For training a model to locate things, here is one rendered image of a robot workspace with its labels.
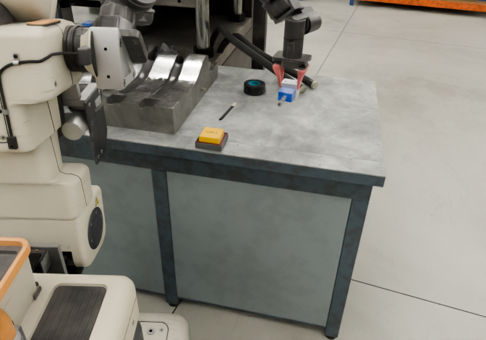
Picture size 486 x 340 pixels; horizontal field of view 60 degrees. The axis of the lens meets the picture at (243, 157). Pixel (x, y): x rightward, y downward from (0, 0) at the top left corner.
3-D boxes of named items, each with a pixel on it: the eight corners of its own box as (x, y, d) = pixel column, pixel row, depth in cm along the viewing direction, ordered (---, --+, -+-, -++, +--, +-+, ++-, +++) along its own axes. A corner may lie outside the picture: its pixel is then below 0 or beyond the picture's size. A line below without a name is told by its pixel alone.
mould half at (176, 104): (174, 134, 129) (171, 94, 122) (97, 124, 133) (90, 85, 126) (218, 77, 170) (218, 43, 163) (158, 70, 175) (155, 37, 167)
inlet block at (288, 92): (286, 114, 119) (288, 97, 116) (270, 111, 121) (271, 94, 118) (299, 97, 129) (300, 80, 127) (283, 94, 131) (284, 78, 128)
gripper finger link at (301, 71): (285, 82, 129) (287, 53, 124) (307, 86, 127) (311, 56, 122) (278, 90, 124) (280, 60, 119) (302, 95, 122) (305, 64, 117)
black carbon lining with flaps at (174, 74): (161, 103, 131) (159, 74, 126) (114, 98, 134) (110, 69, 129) (196, 66, 160) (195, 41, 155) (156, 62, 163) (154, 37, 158)
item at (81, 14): (127, 46, 205) (123, 9, 196) (77, 41, 210) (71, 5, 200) (165, 21, 246) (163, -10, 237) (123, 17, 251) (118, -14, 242)
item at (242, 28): (214, 74, 193) (214, 61, 190) (-30, 48, 215) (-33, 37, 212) (251, 27, 262) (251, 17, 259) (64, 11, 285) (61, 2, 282)
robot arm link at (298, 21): (280, 14, 114) (298, 19, 111) (295, 10, 119) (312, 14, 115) (279, 40, 118) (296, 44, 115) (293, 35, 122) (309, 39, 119)
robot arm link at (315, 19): (264, 8, 118) (284, -10, 111) (287, 1, 125) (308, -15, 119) (284, 45, 119) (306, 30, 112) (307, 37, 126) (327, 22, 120)
